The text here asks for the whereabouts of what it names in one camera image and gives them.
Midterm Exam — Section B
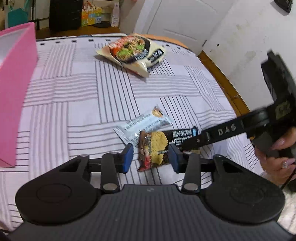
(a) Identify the silver snack packet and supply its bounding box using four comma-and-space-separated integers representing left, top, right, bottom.
113, 105, 171, 144

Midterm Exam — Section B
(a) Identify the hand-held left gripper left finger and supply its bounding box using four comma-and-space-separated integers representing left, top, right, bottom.
59, 143, 134, 193

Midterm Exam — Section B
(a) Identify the cream noodle packet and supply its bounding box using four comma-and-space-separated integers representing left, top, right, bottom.
94, 34, 167, 77

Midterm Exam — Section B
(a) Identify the white plastic bag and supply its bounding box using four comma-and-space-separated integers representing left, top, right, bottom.
110, 0, 120, 26

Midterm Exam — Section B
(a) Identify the white fluffy blanket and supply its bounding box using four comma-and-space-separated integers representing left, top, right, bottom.
277, 185, 296, 234

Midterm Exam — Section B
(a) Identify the pink cardboard box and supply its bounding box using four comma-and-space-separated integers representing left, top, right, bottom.
0, 22, 38, 167

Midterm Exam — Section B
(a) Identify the person's right hand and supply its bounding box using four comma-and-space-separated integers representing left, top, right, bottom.
254, 126, 296, 187

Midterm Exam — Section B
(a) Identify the colourful box in background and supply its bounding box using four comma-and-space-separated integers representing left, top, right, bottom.
81, 0, 103, 26

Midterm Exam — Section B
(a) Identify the teal shopping bag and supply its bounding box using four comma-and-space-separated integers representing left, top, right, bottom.
8, 7, 31, 28

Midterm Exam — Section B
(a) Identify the black cabinet in background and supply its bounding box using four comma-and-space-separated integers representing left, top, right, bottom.
49, 0, 83, 32

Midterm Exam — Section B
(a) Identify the white door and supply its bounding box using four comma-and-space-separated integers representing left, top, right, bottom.
141, 0, 232, 54

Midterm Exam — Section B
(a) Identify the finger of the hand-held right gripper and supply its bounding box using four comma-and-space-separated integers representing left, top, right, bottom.
179, 116, 246, 153

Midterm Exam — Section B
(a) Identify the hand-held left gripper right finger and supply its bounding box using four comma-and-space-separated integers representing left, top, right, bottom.
170, 144, 242, 194

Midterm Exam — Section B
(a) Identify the striped bed blanket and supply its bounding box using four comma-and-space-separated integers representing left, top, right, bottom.
0, 35, 264, 232

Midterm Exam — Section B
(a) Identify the black hanging object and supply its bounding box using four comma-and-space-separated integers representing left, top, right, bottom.
274, 0, 293, 13

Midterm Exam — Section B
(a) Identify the black cracker packet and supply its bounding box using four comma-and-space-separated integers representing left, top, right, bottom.
137, 126, 201, 172

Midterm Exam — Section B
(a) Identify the black clothes rack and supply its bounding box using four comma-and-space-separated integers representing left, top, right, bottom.
31, 0, 50, 30

